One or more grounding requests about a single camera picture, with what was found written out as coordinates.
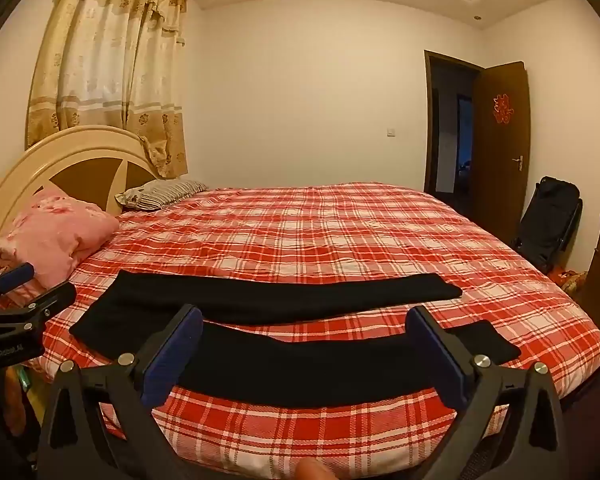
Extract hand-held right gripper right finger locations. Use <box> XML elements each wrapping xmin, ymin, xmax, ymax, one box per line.
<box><xmin>405</xmin><ymin>305</ymin><xmax>569</xmax><ymax>480</ymax></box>

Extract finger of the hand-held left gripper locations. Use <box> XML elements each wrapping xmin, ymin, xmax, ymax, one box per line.
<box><xmin>0</xmin><ymin>262</ymin><xmax>35</xmax><ymax>307</ymax></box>
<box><xmin>0</xmin><ymin>282</ymin><xmax>77</xmax><ymax>334</ymax></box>

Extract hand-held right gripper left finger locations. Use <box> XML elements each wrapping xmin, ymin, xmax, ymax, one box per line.
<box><xmin>37</xmin><ymin>304</ymin><xmax>205</xmax><ymax>480</ymax></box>

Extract black pants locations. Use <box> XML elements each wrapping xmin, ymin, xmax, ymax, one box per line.
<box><xmin>70</xmin><ymin>269</ymin><xmax>523</xmax><ymax>409</ymax></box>

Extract person's right hand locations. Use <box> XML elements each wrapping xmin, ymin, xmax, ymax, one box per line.
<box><xmin>296</xmin><ymin>461</ymin><xmax>333</xmax><ymax>480</ymax></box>

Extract orange cloth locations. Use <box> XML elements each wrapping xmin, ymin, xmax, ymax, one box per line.
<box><xmin>0</xmin><ymin>364</ymin><xmax>33</xmax><ymax>437</ymax></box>

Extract cream and brown headboard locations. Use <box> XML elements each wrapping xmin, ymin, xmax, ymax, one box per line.
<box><xmin>0</xmin><ymin>125</ymin><xmax>174</xmax><ymax>261</ymax></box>

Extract colourful floor clutter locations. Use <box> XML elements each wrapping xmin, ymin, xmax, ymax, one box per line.
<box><xmin>551</xmin><ymin>269</ymin><xmax>589</xmax><ymax>297</ymax></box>

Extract striped grey pillow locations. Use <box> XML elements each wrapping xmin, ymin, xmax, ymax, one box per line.
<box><xmin>115</xmin><ymin>179</ymin><xmax>209</xmax><ymax>211</ymax></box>

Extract bed with red plaid sheet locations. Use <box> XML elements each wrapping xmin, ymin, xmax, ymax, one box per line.
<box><xmin>30</xmin><ymin>182</ymin><xmax>600</xmax><ymax>480</ymax></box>

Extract black bag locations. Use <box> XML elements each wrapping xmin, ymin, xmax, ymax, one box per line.
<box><xmin>511</xmin><ymin>176</ymin><xmax>584</xmax><ymax>274</ymax></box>

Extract brown wooden door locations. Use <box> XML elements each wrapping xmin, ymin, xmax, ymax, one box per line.
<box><xmin>472</xmin><ymin>61</ymin><xmax>531</xmax><ymax>247</ymax></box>

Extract beige floral curtain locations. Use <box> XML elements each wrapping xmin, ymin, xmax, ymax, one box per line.
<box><xmin>26</xmin><ymin>0</ymin><xmax>189</xmax><ymax>179</ymax></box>

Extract red paper door decoration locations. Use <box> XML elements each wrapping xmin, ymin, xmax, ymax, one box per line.
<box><xmin>492</xmin><ymin>92</ymin><xmax>512</xmax><ymax>125</ymax></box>

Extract brown door frame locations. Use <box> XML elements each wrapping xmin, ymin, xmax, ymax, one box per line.
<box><xmin>423</xmin><ymin>50</ymin><xmax>484</xmax><ymax>197</ymax></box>

